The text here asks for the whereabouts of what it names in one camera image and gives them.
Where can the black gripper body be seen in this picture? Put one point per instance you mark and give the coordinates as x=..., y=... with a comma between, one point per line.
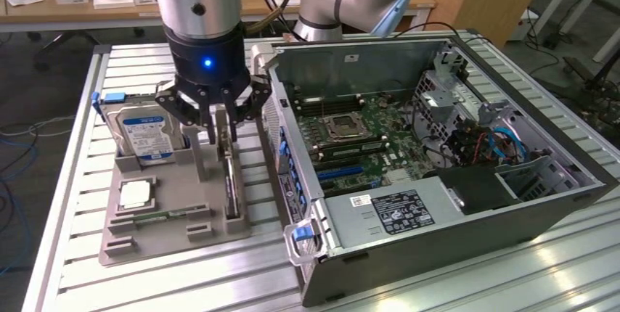
x=208, y=61

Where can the NVIDIA graphics card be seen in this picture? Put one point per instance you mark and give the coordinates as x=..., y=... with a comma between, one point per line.
x=232, y=181

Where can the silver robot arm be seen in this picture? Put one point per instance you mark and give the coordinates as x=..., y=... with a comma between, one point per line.
x=198, y=0

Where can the hard disk with blue caddy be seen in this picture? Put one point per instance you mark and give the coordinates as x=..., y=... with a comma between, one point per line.
x=144, y=134

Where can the thin metal locking lever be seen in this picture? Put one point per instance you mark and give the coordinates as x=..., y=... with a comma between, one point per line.
x=322, y=107

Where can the black RAM slot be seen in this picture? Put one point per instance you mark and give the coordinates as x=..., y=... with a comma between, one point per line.
x=331, y=106
x=330, y=102
x=349, y=146
x=329, y=98
x=346, y=142
x=331, y=110
x=350, y=149
x=353, y=154

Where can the metal CPU socket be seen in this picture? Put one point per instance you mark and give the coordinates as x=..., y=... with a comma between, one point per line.
x=346, y=127

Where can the white case sticker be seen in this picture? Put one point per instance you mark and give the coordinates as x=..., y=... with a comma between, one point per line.
x=351, y=58

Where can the silver CPU chip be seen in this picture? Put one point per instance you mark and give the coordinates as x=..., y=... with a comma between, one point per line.
x=134, y=194

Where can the flat white box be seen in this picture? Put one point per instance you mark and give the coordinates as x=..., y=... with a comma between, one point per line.
x=114, y=3

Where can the blue expansion slot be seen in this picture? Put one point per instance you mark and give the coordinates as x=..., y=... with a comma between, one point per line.
x=338, y=173

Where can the green RAM stick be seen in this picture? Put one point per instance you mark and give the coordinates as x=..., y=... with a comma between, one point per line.
x=159, y=214

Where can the black chair base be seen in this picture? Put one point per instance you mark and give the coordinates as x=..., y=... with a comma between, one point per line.
x=63, y=41

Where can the green Dell motherboard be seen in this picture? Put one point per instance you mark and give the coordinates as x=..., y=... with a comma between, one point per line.
x=382, y=159

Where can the silver chipset heatsink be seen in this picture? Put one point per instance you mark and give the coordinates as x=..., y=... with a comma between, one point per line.
x=400, y=176

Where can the grey parts rack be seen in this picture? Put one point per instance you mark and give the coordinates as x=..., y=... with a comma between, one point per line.
x=183, y=243

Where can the perforated metal drive cage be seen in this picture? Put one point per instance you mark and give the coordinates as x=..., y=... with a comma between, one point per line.
x=436, y=109

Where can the grey power supply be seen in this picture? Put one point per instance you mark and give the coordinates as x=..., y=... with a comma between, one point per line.
x=349, y=228

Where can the white paper slip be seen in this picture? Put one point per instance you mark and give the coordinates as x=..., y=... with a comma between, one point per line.
x=24, y=0

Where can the wooden cabinet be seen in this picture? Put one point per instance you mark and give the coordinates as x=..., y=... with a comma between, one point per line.
x=484, y=0

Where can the open grey PC case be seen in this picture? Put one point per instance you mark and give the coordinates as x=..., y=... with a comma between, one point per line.
x=436, y=254

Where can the grey disk bay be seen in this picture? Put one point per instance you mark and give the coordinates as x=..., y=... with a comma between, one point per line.
x=532, y=181

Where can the black floor equipment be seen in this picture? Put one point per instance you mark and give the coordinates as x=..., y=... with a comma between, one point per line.
x=596, y=83

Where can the white table frame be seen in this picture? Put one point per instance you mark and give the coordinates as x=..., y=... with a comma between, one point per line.
x=555, y=0

